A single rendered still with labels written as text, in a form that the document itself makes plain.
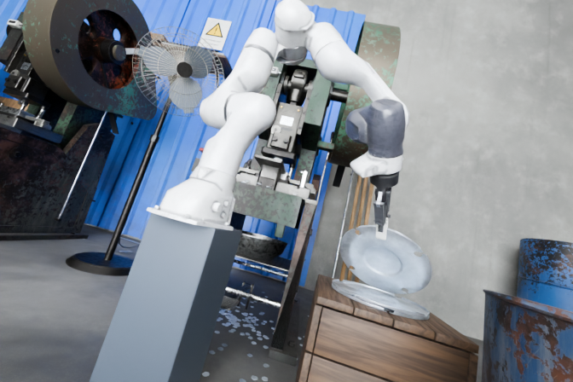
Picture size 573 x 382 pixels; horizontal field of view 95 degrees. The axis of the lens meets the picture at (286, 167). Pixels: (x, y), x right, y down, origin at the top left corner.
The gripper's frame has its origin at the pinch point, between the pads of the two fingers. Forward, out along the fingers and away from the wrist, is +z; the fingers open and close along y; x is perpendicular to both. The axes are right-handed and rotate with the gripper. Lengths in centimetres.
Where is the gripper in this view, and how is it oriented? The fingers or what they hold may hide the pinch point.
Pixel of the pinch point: (381, 228)
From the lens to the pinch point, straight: 87.5
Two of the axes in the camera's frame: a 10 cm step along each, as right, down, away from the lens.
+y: 5.0, -4.4, 7.4
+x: -8.5, -1.3, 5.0
